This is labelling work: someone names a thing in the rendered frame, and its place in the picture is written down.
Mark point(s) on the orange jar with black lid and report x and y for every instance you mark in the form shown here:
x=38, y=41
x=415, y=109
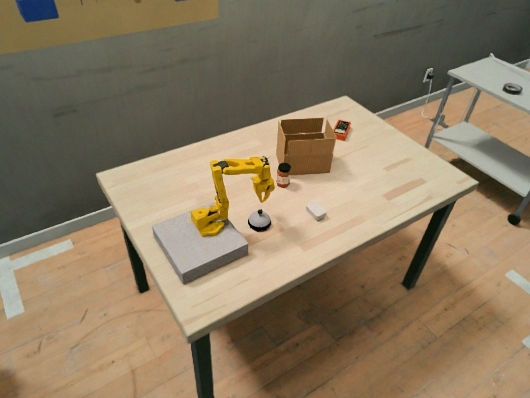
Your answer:
x=283, y=175

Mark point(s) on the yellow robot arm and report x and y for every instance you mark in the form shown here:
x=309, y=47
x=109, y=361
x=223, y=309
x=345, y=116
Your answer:
x=254, y=165

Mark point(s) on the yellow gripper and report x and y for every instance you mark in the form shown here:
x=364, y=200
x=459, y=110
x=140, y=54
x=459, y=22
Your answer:
x=260, y=186

